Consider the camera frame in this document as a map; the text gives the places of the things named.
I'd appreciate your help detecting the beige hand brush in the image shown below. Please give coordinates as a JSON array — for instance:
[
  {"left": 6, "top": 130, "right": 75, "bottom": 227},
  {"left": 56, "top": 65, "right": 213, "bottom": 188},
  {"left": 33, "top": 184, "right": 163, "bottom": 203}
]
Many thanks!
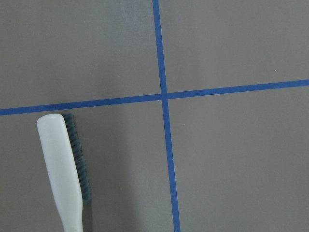
[{"left": 37, "top": 113, "right": 91, "bottom": 232}]

